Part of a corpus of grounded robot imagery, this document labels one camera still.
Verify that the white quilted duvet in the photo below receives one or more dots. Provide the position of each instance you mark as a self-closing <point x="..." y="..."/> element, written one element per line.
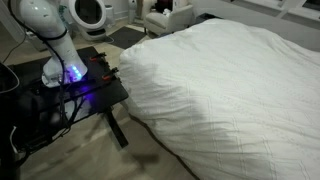
<point x="226" y="100"/>

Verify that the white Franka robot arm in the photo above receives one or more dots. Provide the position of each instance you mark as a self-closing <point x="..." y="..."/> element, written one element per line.
<point x="50" y="30"/>

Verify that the dark floor mat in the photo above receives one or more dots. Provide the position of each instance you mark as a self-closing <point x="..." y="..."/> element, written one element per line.
<point x="128" y="36"/>

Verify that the black robot table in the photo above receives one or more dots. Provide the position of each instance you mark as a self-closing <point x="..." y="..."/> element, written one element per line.
<point x="96" y="93"/>

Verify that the white armchair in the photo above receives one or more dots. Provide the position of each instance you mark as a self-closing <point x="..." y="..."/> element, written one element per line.
<point x="170" y="20"/>

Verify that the white cylindrical appliance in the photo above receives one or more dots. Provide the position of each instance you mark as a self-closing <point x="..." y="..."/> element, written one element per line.
<point x="132" y="11"/>

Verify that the small white bin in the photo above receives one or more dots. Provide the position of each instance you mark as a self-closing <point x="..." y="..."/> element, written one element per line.
<point x="110" y="15"/>

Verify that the round white appliance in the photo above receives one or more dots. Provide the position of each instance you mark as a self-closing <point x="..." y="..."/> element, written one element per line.
<point x="88" y="15"/>

